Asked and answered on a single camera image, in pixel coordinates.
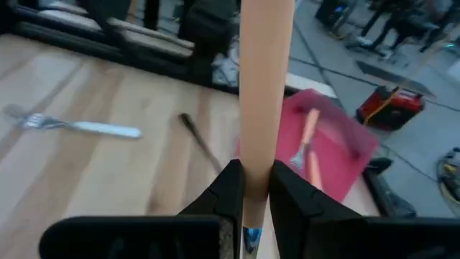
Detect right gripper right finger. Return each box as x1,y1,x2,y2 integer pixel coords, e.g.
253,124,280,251
268,159,364,259

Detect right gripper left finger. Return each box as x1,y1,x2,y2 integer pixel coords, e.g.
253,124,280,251
178,159,246,259

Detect black fork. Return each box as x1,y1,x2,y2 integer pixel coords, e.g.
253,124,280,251
178,112,224,174

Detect orange-handled fork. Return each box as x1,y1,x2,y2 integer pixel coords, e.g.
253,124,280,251
307,150,325,192
290,107,321,171
238,0,296,255

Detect white-handled fork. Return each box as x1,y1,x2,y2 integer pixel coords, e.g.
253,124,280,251
2,103,144,140

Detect pink plastic bin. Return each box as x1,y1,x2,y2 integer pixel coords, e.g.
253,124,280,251
235,88,381,203

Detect red and black equipment case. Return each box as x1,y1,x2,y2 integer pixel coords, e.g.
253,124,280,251
354,84,426,131

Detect black box with blue light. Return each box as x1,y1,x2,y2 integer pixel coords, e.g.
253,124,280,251
315,0,357,27

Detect person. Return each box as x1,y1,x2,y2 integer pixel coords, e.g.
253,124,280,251
344,0,400,51
375,0,445,61

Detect coiled cable bundle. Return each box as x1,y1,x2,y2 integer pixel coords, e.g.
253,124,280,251
436,146,460,214

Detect black aluminium table frame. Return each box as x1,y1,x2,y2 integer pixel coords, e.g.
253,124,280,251
0,5,240,96

